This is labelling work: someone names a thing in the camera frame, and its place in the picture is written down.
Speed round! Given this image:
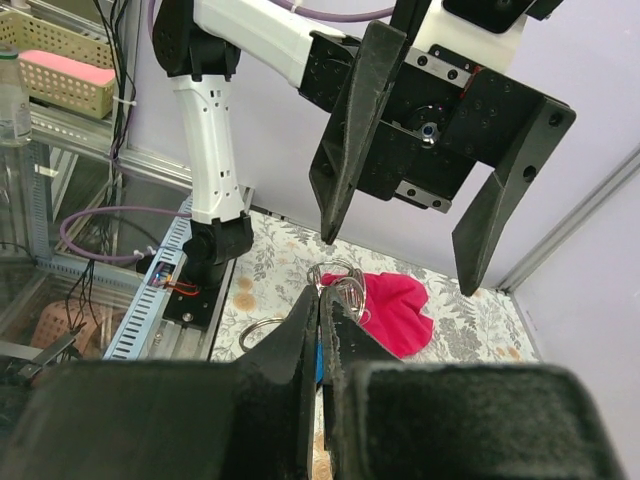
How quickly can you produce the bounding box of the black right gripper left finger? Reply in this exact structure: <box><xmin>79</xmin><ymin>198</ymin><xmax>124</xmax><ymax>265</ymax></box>
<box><xmin>1</xmin><ymin>286</ymin><xmax>319</xmax><ymax>479</ymax></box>

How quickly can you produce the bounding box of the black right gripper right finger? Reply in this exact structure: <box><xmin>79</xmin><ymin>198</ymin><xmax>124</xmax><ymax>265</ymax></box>
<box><xmin>319</xmin><ymin>288</ymin><xmax>625</xmax><ymax>479</ymax></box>

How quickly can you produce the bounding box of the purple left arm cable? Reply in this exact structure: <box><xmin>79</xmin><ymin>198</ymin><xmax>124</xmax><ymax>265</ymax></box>
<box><xmin>58</xmin><ymin>204</ymin><xmax>194</xmax><ymax>265</ymax></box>

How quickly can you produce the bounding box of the crumpled pink cloth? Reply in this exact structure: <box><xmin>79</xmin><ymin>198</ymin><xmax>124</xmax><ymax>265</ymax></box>
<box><xmin>321</xmin><ymin>272</ymin><xmax>434</xmax><ymax>361</ymax></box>

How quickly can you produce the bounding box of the perforated beige basket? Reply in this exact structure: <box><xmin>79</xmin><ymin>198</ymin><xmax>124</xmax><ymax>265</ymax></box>
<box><xmin>1</xmin><ymin>11</ymin><xmax>115</xmax><ymax>119</ymax></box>

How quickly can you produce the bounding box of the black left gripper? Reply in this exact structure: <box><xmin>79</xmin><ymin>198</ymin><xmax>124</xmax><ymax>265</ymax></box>
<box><xmin>300</xmin><ymin>21</ymin><xmax>576</xmax><ymax>296</ymax></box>

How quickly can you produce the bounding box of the large metal keyring with keys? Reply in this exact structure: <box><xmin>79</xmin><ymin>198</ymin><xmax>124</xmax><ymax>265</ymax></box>
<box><xmin>238</xmin><ymin>262</ymin><xmax>374</xmax><ymax>354</ymax></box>

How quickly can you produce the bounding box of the aluminium front rail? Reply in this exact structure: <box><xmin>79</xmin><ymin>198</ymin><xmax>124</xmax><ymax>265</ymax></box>
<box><xmin>102</xmin><ymin>184</ymin><xmax>256</xmax><ymax>361</ymax></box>

